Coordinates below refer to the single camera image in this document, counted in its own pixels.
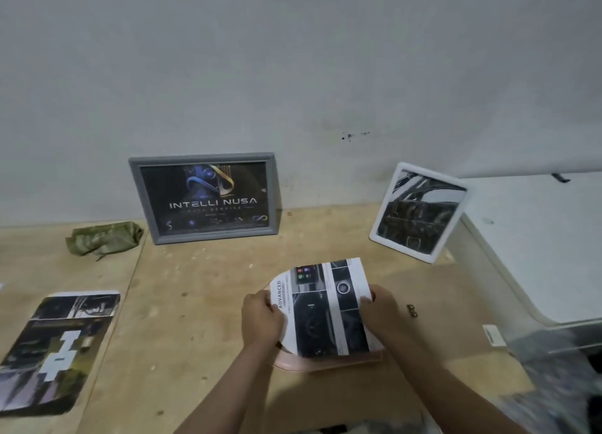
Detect person's left hand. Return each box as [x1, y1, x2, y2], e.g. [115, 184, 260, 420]
[241, 290, 287, 350]

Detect person's right hand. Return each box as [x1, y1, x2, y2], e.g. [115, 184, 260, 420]
[359, 284, 409, 338]

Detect person's left forearm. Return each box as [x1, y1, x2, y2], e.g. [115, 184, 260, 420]
[174, 341, 282, 434]

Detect person's right forearm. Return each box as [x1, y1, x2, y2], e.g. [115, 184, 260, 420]
[377, 323, 528, 434]

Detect white framed photo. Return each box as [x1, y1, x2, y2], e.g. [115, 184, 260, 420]
[369, 162, 470, 264]

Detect small white label tag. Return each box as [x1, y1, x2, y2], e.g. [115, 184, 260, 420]
[483, 325, 507, 348]

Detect grey framed dark poster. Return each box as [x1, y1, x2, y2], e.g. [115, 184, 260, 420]
[128, 153, 281, 245]

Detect white cabinet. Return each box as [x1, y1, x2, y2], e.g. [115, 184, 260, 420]
[444, 171, 602, 354]

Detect green crumpled cloth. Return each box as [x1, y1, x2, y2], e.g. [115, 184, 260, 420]
[65, 221, 145, 261]

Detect patterned grey cloth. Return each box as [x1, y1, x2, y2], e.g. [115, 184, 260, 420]
[494, 328, 602, 434]

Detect rounded printed photo sheet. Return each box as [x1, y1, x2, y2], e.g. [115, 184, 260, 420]
[0, 291, 121, 418]

